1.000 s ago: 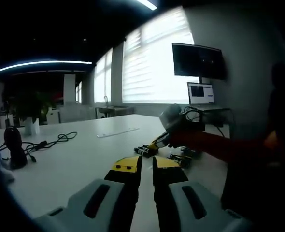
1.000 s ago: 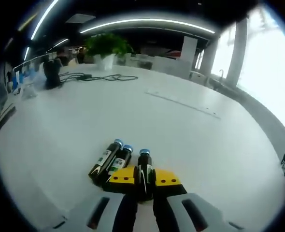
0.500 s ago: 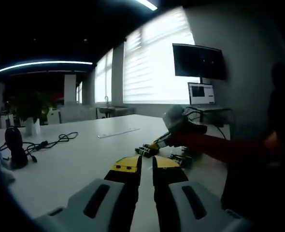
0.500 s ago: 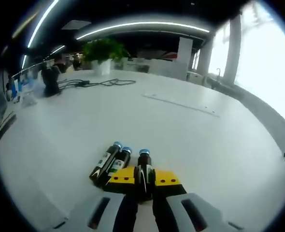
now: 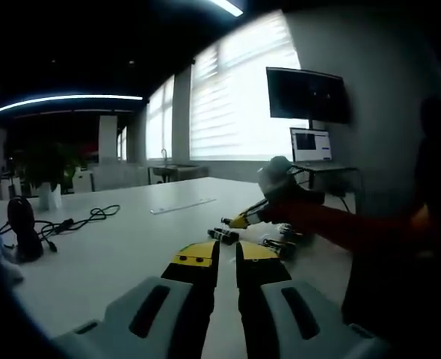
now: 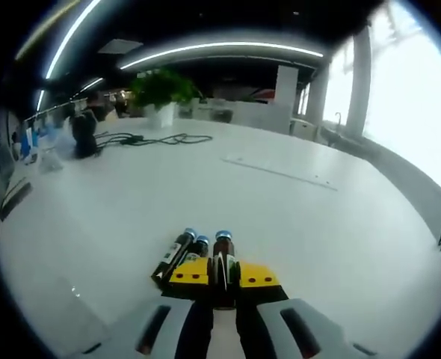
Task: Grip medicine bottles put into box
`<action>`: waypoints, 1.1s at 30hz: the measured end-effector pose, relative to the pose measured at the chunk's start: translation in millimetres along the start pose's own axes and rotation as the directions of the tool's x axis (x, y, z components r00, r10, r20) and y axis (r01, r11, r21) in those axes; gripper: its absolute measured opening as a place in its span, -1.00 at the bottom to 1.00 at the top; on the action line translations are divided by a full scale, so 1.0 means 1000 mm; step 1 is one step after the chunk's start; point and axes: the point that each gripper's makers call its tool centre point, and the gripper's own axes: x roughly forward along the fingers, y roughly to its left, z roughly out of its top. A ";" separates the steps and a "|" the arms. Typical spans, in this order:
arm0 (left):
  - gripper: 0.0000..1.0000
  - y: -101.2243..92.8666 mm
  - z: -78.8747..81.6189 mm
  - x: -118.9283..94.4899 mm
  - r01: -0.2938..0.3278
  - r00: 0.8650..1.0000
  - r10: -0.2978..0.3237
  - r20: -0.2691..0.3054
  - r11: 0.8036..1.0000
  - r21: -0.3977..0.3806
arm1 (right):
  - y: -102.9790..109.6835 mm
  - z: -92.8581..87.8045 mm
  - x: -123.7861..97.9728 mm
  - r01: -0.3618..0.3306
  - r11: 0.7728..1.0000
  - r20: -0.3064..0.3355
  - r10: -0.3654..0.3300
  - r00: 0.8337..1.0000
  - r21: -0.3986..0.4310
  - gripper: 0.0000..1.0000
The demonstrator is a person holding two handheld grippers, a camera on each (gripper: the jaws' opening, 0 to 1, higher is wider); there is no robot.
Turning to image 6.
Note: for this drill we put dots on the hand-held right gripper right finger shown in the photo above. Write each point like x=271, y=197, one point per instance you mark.
x=265, y=318

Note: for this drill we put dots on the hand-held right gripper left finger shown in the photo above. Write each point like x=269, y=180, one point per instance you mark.
x=181, y=310

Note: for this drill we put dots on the brown glass medicine bottle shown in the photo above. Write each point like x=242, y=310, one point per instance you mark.
x=224, y=254
x=200, y=247
x=172, y=254

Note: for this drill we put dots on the blue box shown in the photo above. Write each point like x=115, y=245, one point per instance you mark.
x=30, y=142

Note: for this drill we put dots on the clear flat acrylic strip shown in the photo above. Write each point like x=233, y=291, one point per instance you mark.
x=280, y=172

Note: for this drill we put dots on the sink with faucet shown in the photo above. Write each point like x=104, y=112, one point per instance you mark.
x=336, y=136

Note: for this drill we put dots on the green plant in white pot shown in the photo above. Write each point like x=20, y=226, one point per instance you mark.
x=160, y=116

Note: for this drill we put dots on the clear plastic bag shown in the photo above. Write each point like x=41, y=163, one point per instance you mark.
x=50, y=162

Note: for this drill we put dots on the black stand device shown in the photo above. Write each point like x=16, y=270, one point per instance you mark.
x=84, y=138

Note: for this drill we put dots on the white low cabinet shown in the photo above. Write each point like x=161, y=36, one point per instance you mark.
x=250, y=114

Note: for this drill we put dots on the red background object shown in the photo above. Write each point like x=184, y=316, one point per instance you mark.
x=263, y=95

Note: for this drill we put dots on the white square pillar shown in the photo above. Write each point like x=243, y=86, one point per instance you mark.
x=287, y=86

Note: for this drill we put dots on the narrow white window blind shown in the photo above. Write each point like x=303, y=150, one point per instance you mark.
x=338, y=86

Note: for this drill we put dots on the ceiling light strip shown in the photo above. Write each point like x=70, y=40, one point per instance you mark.
x=224, y=45
x=91, y=84
x=66, y=39
x=41, y=100

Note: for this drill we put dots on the wide white window blind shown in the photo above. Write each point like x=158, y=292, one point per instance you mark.
x=411, y=112

